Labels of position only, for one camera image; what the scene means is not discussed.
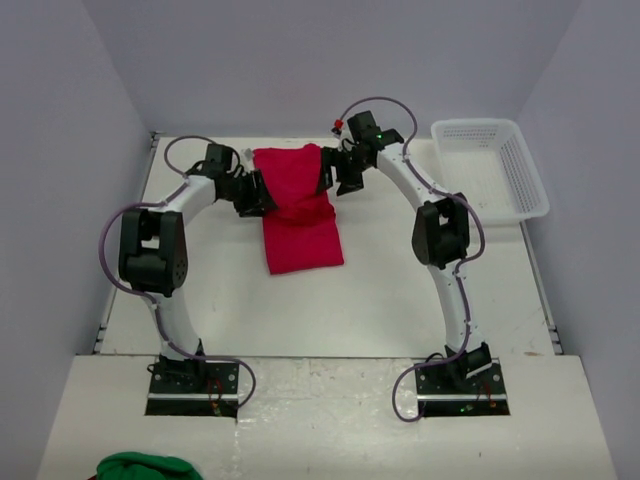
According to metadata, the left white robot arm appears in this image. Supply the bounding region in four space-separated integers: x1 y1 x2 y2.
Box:
116 141 277 393

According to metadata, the green t shirt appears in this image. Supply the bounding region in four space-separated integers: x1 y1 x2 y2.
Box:
92 449 204 480

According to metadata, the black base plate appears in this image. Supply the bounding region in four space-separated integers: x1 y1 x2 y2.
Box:
415 359 507 401
147 356 239 398

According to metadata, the red t shirt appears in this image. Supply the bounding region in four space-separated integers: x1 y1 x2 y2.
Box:
253 144 344 275

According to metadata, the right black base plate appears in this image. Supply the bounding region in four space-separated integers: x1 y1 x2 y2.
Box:
415 359 507 401

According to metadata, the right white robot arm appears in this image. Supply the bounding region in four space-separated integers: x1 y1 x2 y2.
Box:
316 111 492 393

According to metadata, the white plastic basket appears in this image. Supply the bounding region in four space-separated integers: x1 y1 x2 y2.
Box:
431 118 550 227

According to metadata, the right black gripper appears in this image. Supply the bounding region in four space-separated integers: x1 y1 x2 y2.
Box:
317 147 372 198

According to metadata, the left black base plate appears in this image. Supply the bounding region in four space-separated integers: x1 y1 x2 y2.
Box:
147 356 239 398

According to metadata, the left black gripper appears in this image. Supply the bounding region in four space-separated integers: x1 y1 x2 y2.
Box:
220 169 278 218

